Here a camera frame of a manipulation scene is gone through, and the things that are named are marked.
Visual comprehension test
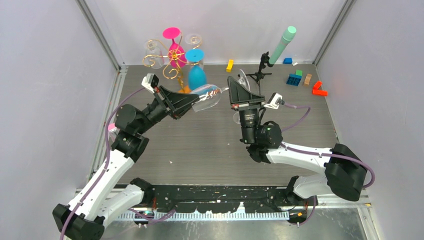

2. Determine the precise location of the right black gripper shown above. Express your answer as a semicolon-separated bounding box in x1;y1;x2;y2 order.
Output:
227;78;266;145

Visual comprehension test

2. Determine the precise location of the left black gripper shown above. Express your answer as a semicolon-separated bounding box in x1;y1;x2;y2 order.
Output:
136;85;199;135

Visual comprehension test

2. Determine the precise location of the blue wine glass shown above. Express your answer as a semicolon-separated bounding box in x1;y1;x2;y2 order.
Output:
185;48;208;90

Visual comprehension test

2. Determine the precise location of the clear round wine glass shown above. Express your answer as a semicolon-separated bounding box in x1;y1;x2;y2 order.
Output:
190;84;229;112

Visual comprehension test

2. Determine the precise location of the clear flute wine glass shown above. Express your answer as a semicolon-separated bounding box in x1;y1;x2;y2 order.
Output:
232;112;241;125

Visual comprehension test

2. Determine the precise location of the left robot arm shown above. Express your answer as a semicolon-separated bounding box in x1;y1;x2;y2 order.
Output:
52;86;199;240

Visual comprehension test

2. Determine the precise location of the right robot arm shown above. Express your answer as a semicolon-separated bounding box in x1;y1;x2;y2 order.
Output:
227;76;375;205

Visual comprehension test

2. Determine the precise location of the pink wine glass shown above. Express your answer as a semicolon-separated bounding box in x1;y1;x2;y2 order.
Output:
162;27;187;68

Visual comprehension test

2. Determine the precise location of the yellow block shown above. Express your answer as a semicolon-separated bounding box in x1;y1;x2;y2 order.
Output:
226;59;234;73

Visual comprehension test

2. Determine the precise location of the black tripod microphone stand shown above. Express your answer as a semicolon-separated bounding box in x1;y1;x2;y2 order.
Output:
247;51;274;94

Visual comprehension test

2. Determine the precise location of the blue lego brick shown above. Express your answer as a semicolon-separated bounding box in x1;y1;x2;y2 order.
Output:
286;73;302;87

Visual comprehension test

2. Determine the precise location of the small blue block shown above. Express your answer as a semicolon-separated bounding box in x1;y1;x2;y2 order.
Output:
283;57;293;65

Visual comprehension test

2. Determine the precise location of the green block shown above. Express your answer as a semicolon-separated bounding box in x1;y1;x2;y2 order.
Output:
295;69;303;76

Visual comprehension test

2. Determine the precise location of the tan wooden block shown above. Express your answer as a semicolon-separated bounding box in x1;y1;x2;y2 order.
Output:
303;73;312;87

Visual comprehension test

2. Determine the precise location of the pink holder box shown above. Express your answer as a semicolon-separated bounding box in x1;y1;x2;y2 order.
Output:
107;123;117;133

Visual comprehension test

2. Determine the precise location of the red L-shaped block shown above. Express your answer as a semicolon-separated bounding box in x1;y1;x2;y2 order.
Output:
312;81;328;97

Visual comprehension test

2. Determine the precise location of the mint green microphone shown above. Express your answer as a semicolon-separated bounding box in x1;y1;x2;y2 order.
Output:
268;26;297;65

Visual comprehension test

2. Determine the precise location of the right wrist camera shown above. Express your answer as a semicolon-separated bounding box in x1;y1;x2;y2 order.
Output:
264;92;285;110

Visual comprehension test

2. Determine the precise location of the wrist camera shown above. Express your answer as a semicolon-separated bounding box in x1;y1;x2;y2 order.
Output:
264;92;285;110
141;73;159;94

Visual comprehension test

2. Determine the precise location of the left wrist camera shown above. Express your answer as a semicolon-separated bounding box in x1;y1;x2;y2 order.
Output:
141;73;159;94

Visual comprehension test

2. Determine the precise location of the gold wire wine glass rack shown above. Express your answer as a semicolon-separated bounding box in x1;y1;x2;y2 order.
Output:
142;30;193;93

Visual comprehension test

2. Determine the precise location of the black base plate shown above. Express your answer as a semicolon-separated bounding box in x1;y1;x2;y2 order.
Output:
145;184;319;215

